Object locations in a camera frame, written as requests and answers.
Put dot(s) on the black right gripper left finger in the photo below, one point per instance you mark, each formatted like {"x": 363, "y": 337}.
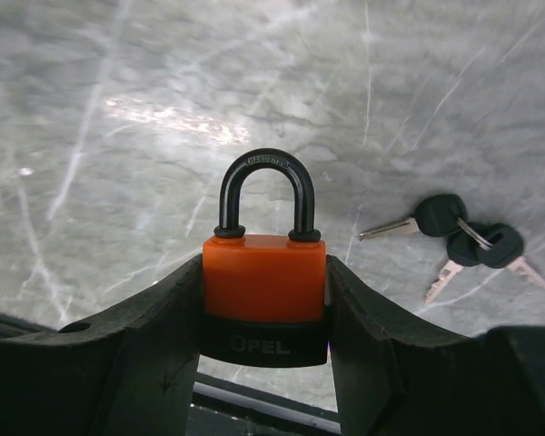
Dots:
{"x": 128, "y": 370}

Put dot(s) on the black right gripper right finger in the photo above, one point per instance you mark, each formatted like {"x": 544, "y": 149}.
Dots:
{"x": 397, "y": 374}

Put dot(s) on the orange black padlock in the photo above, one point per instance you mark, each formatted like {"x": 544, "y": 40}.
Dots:
{"x": 264, "y": 295}

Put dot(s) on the black headed keys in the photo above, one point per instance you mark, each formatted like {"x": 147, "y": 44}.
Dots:
{"x": 444, "y": 215}

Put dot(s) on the aluminium frame rail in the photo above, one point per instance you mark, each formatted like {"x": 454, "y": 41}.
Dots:
{"x": 262, "y": 408}

